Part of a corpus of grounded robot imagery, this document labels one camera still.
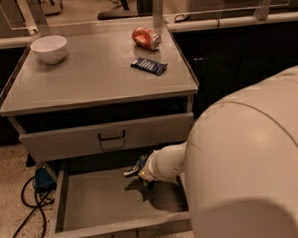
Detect blue candy bar wrapper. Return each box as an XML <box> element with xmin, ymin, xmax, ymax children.
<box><xmin>130</xmin><ymin>57</ymin><xmax>167</xmax><ymax>76</ymax></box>

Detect closed top drawer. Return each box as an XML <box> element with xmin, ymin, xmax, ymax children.
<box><xmin>20</xmin><ymin>113</ymin><xmax>193</xmax><ymax>162</ymax></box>

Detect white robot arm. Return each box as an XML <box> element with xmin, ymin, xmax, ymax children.
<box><xmin>139</xmin><ymin>65</ymin><xmax>298</xmax><ymax>238</ymax></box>

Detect red soda can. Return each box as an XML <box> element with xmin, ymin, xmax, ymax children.
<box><xmin>132</xmin><ymin>27</ymin><xmax>162</xmax><ymax>51</ymax></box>

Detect black floor cable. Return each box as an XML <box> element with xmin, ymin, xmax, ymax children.
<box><xmin>4</xmin><ymin>174</ymin><xmax>58</xmax><ymax>238</ymax></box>

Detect dark base cabinets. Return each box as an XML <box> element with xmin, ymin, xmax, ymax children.
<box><xmin>174</xmin><ymin>21</ymin><xmax>298</xmax><ymax>116</ymax></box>

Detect grey drawer cabinet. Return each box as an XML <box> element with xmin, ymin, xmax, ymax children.
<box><xmin>0</xmin><ymin>15</ymin><xmax>204</xmax><ymax>173</ymax></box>

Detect white ceramic bowl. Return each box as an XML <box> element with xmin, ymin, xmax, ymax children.
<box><xmin>30</xmin><ymin>35</ymin><xmax>68</xmax><ymax>64</ymax></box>

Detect blue power box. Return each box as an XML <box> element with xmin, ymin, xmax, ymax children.
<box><xmin>33</xmin><ymin>168</ymin><xmax>56</xmax><ymax>193</ymax></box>

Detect open middle drawer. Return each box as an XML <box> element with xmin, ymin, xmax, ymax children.
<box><xmin>46</xmin><ymin>160</ymin><xmax>192</xmax><ymax>238</ymax></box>

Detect black top drawer handle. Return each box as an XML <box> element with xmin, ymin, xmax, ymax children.
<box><xmin>98</xmin><ymin>130</ymin><xmax>126</xmax><ymax>142</ymax></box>

